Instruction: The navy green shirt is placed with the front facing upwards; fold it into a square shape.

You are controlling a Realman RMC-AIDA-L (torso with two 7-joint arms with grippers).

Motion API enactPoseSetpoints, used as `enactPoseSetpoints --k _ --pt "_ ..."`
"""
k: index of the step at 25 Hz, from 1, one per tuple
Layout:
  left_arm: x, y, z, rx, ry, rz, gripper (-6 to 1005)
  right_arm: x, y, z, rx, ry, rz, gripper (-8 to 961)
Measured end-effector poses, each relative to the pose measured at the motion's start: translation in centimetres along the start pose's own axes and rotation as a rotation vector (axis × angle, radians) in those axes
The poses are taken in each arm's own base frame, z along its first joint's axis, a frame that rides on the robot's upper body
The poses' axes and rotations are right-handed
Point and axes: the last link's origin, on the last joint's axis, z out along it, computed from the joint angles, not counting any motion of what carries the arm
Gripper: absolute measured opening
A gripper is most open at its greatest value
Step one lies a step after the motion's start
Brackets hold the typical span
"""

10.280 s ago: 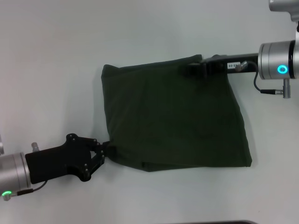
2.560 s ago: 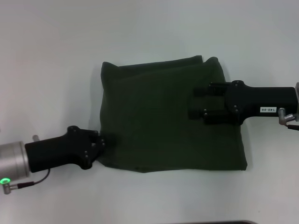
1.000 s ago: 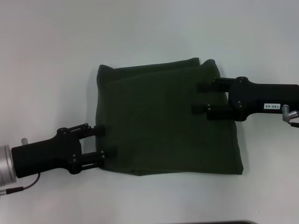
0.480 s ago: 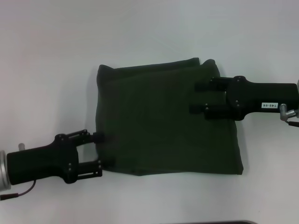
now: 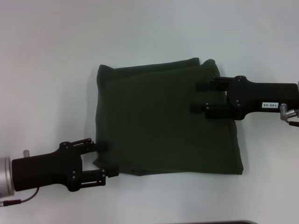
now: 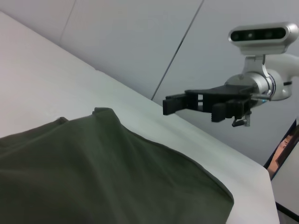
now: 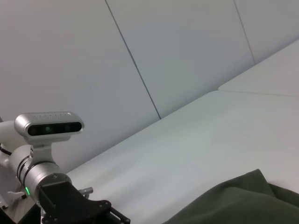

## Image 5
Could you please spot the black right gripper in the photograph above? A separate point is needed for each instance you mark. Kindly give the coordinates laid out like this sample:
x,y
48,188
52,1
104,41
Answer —
x,y
261,98

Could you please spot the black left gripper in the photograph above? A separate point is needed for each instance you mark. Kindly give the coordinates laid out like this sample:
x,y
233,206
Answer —
x,y
46,170

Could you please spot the dark green T-shirt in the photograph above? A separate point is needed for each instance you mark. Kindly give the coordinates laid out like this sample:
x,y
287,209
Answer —
x,y
163,116

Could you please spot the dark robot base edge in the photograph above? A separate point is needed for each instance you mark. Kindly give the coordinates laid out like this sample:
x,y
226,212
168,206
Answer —
x,y
229,222

